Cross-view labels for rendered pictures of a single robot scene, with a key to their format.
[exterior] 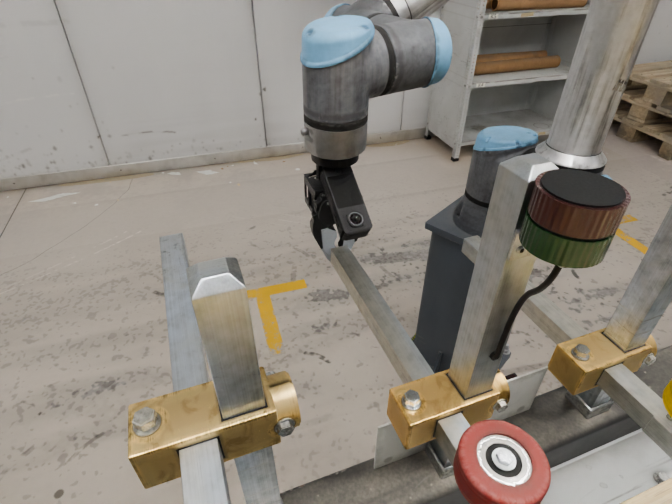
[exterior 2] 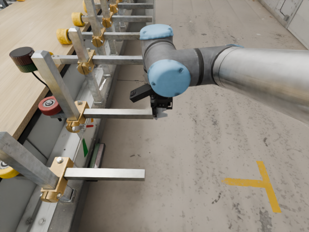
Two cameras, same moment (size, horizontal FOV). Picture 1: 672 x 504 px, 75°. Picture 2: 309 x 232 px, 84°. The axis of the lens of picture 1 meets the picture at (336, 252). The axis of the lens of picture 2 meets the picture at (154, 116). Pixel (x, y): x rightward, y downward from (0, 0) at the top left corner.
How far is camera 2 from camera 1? 0.89 m
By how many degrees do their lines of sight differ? 75
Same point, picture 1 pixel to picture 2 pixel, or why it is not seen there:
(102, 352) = (230, 121)
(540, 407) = not seen: hidden behind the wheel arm
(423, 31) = (154, 58)
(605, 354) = (53, 169)
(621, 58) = not seen: outside the picture
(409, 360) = (92, 110)
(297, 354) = (219, 189)
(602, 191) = (15, 52)
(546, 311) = (83, 169)
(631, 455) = not seen: hidden behind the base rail
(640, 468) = (49, 217)
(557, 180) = (27, 49)
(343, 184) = (146, 87)
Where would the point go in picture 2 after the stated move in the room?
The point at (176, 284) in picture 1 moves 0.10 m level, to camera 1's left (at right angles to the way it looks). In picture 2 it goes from (126, 57) to (135, 47)
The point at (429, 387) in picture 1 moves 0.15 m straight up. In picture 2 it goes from (80, 108) to (65, 78)
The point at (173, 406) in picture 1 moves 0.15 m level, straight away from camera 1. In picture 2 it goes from (89, 53) to (122, 50)
